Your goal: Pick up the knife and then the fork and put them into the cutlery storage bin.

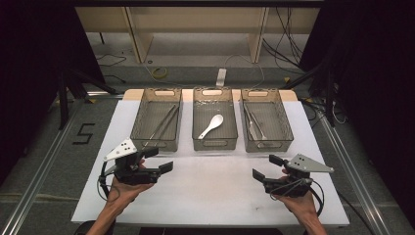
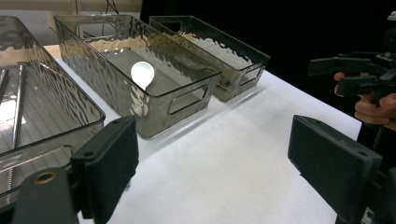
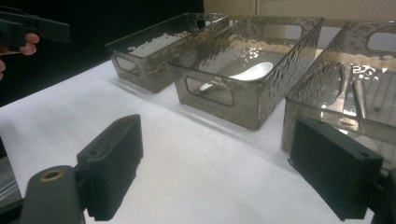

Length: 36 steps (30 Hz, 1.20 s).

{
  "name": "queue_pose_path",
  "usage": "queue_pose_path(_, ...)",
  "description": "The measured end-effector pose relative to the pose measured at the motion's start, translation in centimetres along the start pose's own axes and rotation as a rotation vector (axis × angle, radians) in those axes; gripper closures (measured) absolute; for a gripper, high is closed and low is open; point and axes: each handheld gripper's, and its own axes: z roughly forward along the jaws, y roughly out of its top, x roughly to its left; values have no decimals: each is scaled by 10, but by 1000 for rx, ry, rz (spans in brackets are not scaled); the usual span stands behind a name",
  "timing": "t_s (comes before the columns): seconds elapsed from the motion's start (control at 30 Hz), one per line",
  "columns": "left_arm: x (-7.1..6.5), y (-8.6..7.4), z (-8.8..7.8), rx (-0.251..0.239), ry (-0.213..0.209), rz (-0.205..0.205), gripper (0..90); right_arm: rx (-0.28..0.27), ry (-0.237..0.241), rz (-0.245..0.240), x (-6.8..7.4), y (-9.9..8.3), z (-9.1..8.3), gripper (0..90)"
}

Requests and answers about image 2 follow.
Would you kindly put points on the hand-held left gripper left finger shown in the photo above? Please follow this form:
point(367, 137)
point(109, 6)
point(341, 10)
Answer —
point(109, 165)

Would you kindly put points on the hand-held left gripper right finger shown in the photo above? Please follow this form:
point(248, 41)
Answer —
point(336, 165)

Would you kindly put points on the translucent grey plastic bin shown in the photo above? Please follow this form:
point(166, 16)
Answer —
point(236, 62)
point(168, 99)
point(46, 112)

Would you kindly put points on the white ceramic spoon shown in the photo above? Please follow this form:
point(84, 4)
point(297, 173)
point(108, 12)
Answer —
point(142, 74)

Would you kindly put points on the silver metal chopstick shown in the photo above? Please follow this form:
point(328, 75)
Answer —
point(18, 105)

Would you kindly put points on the black curtain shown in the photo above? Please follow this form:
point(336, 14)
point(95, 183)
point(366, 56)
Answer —
point(280, 25)

